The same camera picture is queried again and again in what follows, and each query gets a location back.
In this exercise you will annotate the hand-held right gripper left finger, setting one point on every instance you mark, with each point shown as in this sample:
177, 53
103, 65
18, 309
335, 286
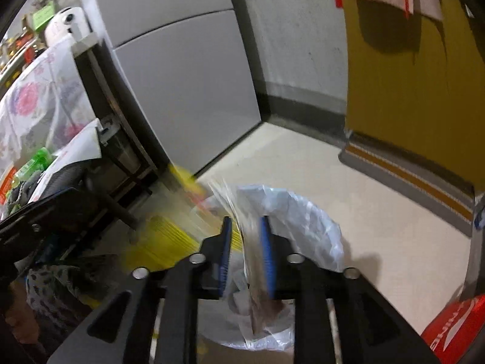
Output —
224, 258

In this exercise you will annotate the yellow door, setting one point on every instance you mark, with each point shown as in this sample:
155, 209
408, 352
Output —
413, 94

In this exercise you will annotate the green utensil holder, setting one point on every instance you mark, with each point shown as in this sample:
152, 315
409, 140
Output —
43, 15

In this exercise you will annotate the leopard print pants leg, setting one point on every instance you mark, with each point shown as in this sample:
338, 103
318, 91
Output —
57, 284

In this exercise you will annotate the grey refrigerator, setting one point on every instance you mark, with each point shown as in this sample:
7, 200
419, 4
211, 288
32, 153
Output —
182, 76

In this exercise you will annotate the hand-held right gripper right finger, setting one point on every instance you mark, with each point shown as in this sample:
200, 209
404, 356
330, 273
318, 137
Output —
268, 261

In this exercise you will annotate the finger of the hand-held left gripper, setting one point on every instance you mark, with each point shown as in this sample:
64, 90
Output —
53, 216

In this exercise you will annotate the orange red packet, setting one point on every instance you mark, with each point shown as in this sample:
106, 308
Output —
7, 185

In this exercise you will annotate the bin with clear plastic liner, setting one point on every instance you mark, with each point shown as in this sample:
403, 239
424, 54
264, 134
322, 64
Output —
307, 227

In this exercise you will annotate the white kitchen appliance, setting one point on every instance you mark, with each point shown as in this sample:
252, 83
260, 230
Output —
64, 24

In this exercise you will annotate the clear bag with yellow strip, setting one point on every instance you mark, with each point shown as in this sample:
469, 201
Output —
252, 250

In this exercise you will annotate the red printed bag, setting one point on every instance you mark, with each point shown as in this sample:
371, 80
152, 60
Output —
454, 333

